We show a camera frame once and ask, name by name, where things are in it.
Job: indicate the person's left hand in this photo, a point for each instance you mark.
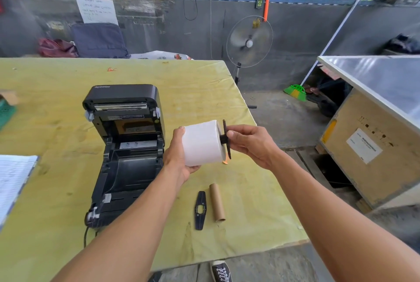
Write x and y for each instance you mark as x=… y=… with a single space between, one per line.
x=175 y=160

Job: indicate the person's right hand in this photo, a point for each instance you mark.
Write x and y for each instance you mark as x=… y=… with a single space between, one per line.
x=254 y=147

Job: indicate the person's right thumb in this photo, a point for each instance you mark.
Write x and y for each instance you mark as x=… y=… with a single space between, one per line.
x=238 y=134

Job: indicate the person's left thumb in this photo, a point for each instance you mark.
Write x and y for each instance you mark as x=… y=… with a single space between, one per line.
x=179 y=135

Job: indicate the black roll spindle holder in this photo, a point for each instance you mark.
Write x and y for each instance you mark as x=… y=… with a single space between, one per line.
x=226 y=139

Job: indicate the white label paper roll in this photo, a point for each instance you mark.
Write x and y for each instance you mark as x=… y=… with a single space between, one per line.
x=202 y=143

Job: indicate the person's left forearm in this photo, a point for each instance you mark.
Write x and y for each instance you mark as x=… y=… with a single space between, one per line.
x=121 y=232

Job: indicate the person's right forearm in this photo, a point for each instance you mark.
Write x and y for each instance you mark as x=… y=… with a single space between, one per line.
x=341 y=222

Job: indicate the black label printer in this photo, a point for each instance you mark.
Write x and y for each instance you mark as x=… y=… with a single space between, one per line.
x=126 y=150

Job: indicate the brown cardboard tube core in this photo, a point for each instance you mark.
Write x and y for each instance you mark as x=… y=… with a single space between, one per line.
x=217 y=202

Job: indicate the black plastic spindle guide plate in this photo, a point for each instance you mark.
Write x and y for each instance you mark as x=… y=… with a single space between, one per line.
x=200 y=210

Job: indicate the white printed plastic bag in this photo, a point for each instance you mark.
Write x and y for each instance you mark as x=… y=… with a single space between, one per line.
x=162 y=55

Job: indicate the grey standing fan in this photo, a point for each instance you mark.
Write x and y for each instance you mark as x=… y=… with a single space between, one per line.
x=248 y=44

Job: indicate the dark blue bag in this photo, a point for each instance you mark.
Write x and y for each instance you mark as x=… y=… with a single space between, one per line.
x=98 y=40

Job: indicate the wooden crate with white label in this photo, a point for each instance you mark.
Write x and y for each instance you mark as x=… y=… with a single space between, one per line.
x=374 y=153

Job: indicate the person's black sneaker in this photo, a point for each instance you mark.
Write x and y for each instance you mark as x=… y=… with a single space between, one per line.
x=220 y=272

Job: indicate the maroon bag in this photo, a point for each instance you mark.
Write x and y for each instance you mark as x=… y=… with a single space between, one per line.
x=56 y=48

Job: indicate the white handwritten paper sign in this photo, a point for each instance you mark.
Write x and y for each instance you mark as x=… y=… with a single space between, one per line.
x=95 y=10

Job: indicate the white printed paper stack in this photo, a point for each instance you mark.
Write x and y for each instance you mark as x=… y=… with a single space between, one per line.
x=13 y=183

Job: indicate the green plastic basket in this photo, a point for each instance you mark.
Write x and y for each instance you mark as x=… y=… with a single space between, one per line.
x=6 y=111

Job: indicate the black plastic bag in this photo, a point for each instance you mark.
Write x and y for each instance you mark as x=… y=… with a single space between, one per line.
x=403 y=44

